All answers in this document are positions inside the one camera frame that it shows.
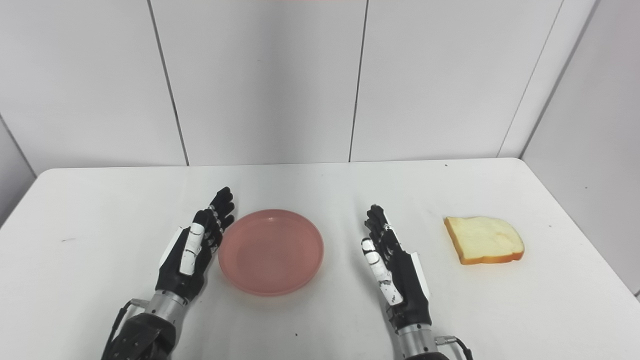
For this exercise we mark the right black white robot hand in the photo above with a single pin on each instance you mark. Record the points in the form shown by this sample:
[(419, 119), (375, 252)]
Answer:
[(400, 285)]

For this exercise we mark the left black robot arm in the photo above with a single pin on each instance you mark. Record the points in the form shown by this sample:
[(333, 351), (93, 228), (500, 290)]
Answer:
[(145, 330)]

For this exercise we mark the slice of white bread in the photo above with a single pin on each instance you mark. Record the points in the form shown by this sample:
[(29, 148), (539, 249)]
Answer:
[(482, 240)]

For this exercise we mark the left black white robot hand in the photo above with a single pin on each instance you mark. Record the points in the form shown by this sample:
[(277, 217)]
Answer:
[(185, 260)]

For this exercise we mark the pink round plate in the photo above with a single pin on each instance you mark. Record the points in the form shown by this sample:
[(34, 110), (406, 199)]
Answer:
[(271, 252)]

